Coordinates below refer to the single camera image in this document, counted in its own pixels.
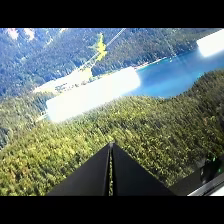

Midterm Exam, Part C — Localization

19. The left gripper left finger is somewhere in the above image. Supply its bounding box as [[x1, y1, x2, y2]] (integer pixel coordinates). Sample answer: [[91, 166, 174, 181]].
[[46, 142, 112, 197]]

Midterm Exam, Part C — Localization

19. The silver frame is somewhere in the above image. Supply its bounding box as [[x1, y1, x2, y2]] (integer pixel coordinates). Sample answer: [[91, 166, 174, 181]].
[[187, 179, 224, 197]]

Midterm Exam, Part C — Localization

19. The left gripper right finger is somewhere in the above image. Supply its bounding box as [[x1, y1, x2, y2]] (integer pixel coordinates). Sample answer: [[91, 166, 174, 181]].
[[112, 142, 175, 197]]

